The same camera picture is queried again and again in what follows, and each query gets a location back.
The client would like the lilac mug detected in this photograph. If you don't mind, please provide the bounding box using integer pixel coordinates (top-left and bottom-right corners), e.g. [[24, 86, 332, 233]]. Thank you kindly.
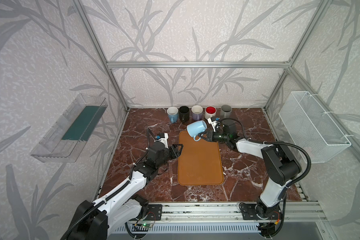
[[191, 105, 204, 121]]

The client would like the green circuit board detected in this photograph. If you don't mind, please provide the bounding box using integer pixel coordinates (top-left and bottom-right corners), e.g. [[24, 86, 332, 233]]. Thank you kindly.
[[133, 222, 155, 232]]

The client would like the light blue mug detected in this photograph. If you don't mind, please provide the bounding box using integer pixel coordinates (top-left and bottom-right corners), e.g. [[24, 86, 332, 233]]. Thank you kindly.
[[187, 120, 207, 142]]

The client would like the black mug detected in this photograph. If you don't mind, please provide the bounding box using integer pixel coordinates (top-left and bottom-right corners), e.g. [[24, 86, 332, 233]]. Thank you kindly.
[[179, 106, 190, 123]]

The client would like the white mug red inside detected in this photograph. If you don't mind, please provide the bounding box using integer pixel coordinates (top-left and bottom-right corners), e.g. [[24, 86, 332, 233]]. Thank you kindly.
[[205, 106, 217, 120]]

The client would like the aluminium front rail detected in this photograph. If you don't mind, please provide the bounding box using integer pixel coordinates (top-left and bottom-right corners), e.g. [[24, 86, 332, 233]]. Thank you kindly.
[[74, 201, 331, 224]]

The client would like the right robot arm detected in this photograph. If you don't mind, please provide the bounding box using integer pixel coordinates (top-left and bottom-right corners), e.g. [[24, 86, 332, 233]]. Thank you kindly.
[[187, 118, 312, 220]]

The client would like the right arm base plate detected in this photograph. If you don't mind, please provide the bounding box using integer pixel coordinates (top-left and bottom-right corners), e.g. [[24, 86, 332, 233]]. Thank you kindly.
[[239, 203, 281, 220]]

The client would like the white wire mesh basket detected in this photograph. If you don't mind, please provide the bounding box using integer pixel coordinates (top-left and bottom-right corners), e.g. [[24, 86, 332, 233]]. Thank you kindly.
[[279, 91, 352, 163]]

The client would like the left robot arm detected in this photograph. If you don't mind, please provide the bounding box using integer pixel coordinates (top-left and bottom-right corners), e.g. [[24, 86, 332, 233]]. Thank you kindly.
[[62, 129, 184, 240]]

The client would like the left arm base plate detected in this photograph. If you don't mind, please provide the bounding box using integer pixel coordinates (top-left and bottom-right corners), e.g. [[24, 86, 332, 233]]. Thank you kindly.
[[142, 204, 163, 221]]

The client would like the clear plastic wall bin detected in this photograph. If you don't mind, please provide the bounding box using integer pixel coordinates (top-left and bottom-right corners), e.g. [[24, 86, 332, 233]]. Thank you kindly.
[[30, 94, 108, 163]]

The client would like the orange rectangular tray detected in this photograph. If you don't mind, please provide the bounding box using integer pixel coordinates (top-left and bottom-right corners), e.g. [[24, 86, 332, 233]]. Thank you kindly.
[[178, 131, 224, 186]]

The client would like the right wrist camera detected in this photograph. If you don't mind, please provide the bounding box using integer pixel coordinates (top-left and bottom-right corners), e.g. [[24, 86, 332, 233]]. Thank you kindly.
[[207, 117, 221, 132]]

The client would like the blue dotted floral mug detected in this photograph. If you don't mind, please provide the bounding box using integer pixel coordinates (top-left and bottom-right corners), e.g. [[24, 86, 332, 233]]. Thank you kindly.
[[167, 107, 179, 124]]

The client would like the grey mug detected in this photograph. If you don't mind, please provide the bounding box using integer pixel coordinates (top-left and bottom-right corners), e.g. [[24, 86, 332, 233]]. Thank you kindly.
[[220, 105, 232, 119]]

